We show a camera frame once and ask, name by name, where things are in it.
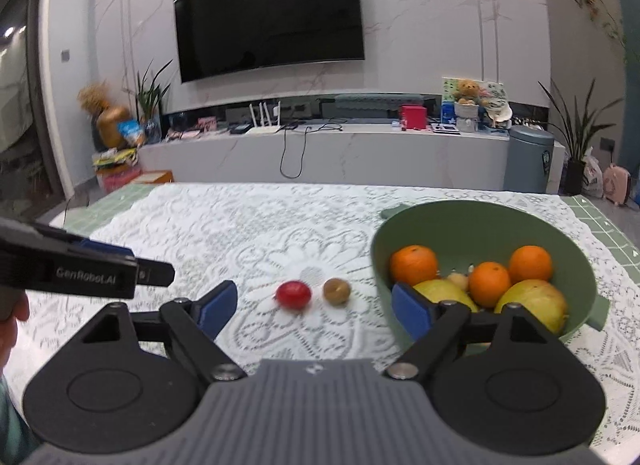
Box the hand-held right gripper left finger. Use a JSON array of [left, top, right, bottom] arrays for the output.
[[75, 280, 248, 382]]

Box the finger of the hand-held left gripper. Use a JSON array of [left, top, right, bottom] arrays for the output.
[[135, 259, 176, 289], [35, 224, 137, 260]]

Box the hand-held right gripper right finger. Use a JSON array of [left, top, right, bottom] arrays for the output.
[[382, 282, 563, 381]]

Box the orange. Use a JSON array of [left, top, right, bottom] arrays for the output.
[[508, 245, 554, 283], [468, 261, 512, 308], [390, 245, 439, 286]]

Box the brown kiwi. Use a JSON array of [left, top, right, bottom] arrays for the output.
[[322, 277, 352, 307]]

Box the red tomato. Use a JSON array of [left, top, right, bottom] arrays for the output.
[[276, 280, 313, 311]]

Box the green plastic bowl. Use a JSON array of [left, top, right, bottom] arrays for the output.
[[370, 200, 608, 351]]

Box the reddish yellow mango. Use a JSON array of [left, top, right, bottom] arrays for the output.
[[494, 279, 569, 336]]

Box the person's left hand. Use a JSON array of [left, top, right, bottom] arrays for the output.
[[0, 290, 31, 381]]

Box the white lace tablecloth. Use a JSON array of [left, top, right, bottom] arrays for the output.
[[5, 182, 640, 456]]

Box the blue snack bag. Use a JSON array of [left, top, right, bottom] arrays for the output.
[[117, 120, 147, 147]]

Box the gold vase with dried flowers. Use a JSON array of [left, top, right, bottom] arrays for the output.
[[77, 82, 133, 151]]

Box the small potted grass plant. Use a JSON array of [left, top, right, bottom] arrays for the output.
[[125, 59, 173, 143]]

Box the white marble console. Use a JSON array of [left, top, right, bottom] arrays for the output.
[[137, 122, 566, 193]]

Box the white router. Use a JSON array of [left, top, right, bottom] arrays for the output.
[[247, 102, 283, 136]]

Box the grey trash can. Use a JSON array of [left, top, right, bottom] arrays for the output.
[[506, 125, 556, 193]]

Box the red box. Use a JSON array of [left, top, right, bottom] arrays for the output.
[[400, 104, 429, 132]]

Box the white jar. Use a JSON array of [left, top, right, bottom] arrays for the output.
[[457, 105, 481, 133]]

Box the teddy bear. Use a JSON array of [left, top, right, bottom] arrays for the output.
[[452, 79, 483, 106]]

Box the white plastic bag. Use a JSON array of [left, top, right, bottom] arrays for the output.
[[582, 148, 606, 198]]

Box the potted long-leaf plant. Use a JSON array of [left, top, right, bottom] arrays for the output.
[[537, 78, 623, 196]]

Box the black television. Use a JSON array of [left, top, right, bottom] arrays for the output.
[[173, 0, 366, 84]]

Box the hanging vine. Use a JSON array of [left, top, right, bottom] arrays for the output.
[[552, 0, 631, 66]]

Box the black cable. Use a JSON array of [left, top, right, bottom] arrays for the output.
[[279, 119, 347, 179]]

